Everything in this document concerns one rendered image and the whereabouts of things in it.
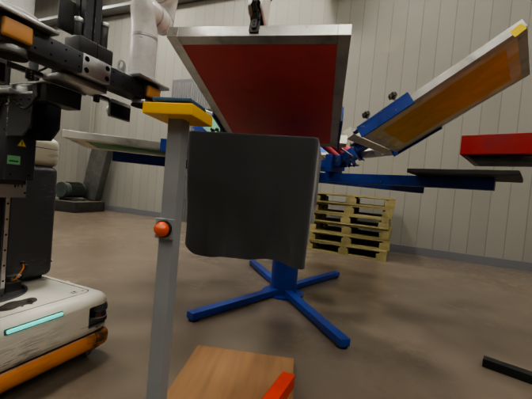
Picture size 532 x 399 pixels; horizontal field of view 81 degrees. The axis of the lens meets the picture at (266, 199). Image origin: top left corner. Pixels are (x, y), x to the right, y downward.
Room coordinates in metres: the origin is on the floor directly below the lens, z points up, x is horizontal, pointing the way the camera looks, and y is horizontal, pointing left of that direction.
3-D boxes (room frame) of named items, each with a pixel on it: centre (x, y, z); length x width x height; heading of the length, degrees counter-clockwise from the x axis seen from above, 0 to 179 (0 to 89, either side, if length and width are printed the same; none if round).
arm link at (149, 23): (1.20, 0.51, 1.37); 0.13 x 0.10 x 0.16; 161
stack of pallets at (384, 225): (4.54, -1.26, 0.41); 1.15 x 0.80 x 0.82; 68
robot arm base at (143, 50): (1.20, 0.52, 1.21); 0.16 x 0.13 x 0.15; 68
